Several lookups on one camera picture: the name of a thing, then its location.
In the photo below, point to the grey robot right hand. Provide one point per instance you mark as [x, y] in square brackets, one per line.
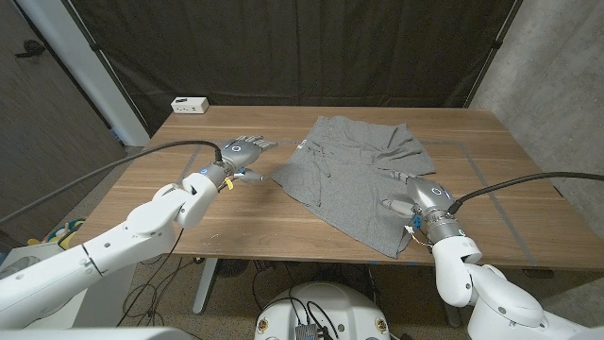
[427, 193]

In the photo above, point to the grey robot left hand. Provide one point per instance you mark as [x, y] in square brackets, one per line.
[238, 153]

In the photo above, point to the grey cotton shorts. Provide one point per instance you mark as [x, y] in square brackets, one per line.
[344, 165]

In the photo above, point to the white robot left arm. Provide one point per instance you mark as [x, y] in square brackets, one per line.
[94, 255]

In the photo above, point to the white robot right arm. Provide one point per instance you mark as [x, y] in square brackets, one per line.
[500, 297]

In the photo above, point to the white power strip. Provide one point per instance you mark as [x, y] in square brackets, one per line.
[189, 105]

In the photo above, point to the grey tape outline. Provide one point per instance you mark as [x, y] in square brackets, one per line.
[497, 200]

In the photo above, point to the black round fan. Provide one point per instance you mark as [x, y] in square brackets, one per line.
[232, 267]

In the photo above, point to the black backdrop curtain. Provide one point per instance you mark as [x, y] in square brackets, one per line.
[302, 47]

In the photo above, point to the grey table leg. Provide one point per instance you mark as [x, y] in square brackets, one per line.
[448, 316]

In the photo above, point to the white table leg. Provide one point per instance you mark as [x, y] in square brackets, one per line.
[205, 288]

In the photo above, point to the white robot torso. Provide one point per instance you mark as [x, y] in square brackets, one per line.
[340, 307]

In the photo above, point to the black backdrop stand pole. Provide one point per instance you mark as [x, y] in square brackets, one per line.
[496, 44]
[96, 46]

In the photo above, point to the white pillar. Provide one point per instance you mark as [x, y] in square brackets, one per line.
[85, 61]

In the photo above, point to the grey electronics box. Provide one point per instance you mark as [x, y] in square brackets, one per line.
[311, 332]

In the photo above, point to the yellow plastic object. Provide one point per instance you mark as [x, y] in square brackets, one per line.
[66, 238]

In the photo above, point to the black wall hook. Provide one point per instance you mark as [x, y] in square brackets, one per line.
[32, 47]

